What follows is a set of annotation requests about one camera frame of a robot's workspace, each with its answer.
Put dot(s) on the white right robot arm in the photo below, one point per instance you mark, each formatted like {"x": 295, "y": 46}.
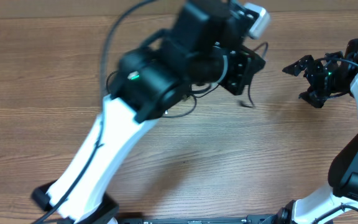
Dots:
{"x": 340, "y": 194}

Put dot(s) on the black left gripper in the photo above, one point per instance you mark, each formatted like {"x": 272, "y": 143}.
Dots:
{"x": 247, "y": 65}

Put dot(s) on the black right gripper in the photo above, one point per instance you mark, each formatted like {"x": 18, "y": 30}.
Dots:
{"x": 314, "y": 66}

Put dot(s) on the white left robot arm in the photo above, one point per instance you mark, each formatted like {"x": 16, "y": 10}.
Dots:
{"x": 204, "y": 46}

